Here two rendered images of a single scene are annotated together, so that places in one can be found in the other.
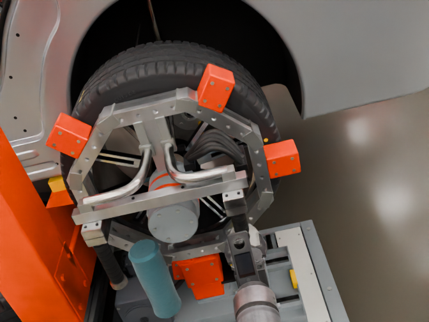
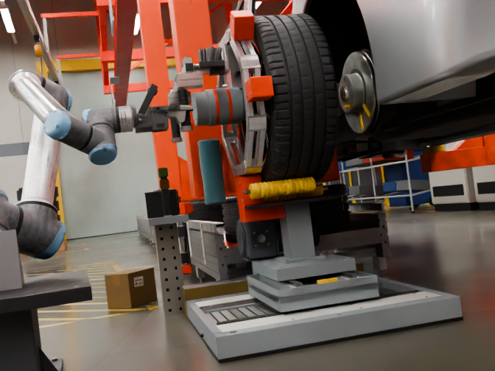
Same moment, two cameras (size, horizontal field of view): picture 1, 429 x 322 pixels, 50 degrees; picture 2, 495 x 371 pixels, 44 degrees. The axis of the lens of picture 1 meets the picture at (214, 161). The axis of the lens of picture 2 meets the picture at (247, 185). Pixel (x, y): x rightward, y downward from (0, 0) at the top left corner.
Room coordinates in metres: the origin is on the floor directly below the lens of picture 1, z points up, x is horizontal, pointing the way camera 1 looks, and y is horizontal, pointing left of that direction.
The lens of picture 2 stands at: (0.38, -2.14, 0.49)
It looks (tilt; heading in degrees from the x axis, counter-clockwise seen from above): 1 degrees up; 73
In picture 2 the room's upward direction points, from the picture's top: 7 degrees counter-clockwise
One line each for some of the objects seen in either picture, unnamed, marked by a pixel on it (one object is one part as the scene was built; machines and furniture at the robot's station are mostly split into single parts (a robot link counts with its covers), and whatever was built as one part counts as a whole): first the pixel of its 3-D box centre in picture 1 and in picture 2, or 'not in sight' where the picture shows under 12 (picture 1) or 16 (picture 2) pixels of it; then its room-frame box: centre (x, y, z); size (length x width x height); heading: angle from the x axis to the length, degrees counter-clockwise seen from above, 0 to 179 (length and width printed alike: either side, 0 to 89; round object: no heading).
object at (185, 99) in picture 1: (173, 184); (239, 105); (1.09, 0.13, 0.85); 0.54 x 0.07 x 0.54; 85
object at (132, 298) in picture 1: (152, 285); (288, 246); (1.31, 0.37, 0.26); 0.42 x 0.18 x 0.35; 175
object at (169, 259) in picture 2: not in sight; (169, 267); (0.84, 0.71, 0.21); 0.10 x 0.10 x 0.42; 85
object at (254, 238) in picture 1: (255, 241); (181, 114); (0.82, -0.04, 0.81); 0.09 x 0.03 x 0.06; 167
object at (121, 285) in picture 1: (109, 262); (174, 123); (0.87, 0.32, 0.83); 0.04 x 0.04 x 0.16
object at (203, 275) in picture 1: (203, 262); (259, 197); (1.13, 0.13, 0.48); 0.16 x 0.12 x 0.17; 175
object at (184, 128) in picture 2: (242, 234); (184, 109); (0.84, -0.02, 0.83); 0.04 x 0.04 x 0.16
